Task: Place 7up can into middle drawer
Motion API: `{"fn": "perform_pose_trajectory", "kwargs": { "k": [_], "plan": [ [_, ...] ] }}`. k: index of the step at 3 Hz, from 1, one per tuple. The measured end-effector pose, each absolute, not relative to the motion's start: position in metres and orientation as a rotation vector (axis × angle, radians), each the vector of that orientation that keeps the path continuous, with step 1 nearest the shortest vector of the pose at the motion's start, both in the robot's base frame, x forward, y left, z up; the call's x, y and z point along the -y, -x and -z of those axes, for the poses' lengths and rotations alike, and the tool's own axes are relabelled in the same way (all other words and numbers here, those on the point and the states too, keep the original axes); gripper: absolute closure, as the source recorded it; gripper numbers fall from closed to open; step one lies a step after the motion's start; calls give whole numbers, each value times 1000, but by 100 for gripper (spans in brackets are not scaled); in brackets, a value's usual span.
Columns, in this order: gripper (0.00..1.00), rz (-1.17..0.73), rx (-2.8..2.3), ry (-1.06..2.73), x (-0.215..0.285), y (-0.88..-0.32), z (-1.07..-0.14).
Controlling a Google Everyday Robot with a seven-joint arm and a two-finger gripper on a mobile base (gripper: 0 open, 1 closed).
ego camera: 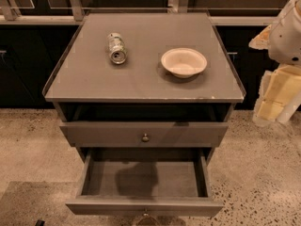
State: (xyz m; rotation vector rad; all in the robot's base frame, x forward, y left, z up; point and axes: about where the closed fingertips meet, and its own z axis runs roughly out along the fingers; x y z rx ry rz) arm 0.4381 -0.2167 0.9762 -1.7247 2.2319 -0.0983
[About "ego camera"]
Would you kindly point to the green 7up can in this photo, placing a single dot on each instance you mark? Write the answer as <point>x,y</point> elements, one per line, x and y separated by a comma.
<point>116,48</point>

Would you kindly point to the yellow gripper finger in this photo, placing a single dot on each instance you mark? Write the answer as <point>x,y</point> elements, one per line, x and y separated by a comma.
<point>285,83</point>
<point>265,113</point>

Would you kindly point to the brass middle drawer knob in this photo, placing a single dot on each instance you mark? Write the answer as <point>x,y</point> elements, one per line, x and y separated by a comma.
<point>147,220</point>

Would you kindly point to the grey top drawer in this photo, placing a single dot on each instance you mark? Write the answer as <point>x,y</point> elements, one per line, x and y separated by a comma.
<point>122,134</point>

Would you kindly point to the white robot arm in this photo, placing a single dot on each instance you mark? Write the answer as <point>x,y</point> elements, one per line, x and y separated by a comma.
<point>282,40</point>

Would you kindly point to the white paper bowl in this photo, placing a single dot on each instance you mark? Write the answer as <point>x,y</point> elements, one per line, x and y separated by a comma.
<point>184,62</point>

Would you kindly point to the grey drawer cabinet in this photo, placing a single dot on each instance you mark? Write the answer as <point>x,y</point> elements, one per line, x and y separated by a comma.
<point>87,86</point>

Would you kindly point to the grey open middle drawer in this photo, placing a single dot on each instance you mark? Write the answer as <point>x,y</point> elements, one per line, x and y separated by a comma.
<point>156,182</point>

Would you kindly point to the metal railing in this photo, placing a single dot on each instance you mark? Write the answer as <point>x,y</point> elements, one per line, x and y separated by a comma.
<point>219,12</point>

